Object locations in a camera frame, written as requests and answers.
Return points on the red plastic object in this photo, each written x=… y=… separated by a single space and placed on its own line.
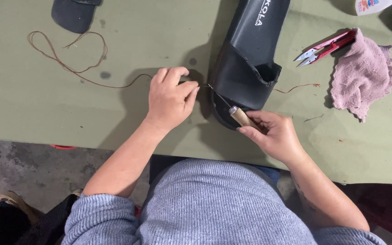
x=63 y=147

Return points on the brown sewing thread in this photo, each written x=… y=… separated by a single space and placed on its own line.
x=124 y=86

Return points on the person's right hand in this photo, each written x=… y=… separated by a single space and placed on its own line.
x=281 y=139

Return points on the black sandal sole piece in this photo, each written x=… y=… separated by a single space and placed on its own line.
x=73 y=15

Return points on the olive green table cover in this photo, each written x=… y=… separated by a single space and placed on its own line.
x=46 y=112

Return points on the pink towel cloth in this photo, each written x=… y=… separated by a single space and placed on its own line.
x=362 y=75

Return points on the tan shoe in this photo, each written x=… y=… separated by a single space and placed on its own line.
x=77 y=193
x=15 y=201

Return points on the black slide sandal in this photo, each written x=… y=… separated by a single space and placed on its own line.
x=247 y=68

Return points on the black fabric garment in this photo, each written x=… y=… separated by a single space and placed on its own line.
x=19 y=228

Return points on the grey ribbed sweater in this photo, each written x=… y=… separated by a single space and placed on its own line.
x=209 y=204

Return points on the red thread snips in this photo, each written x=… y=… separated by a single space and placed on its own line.
x=332 y=44

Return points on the grey thread scrap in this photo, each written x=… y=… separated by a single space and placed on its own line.
x=313 y=118

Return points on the dark red cloth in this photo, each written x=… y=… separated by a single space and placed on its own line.
x=379 y=207

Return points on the white printed label piece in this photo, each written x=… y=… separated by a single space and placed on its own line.
x=369 y=7

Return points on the person's left hand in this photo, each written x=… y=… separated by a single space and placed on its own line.
x=168 y=105

